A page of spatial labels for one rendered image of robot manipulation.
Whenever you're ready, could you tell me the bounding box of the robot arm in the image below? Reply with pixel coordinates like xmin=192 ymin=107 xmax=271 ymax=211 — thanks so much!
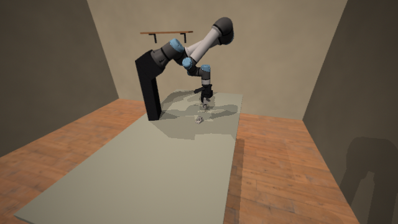
xmin=150 ymin=17 xmax=234 ymax=85

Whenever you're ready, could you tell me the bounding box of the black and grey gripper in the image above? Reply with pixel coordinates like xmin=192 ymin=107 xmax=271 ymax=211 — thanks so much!
xmin=201 ymin=84 xmax=213 ymax=107

